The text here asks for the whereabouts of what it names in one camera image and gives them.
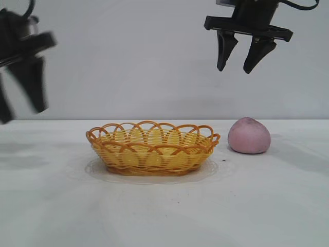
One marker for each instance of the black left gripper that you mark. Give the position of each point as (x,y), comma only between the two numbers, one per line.
(15,36)

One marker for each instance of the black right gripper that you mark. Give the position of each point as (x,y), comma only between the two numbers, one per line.
(254,13)

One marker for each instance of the pink peach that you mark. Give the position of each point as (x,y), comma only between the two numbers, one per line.
(249,137)

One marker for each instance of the yellow woven wicker basket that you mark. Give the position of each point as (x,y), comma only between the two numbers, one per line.
(154,159)

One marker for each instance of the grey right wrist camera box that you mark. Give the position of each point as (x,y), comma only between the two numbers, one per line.
(225,2)

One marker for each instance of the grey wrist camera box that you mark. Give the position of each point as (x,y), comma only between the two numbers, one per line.
(225,2)
(34,24)

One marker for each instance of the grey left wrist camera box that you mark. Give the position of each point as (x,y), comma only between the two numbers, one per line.
(34,24)

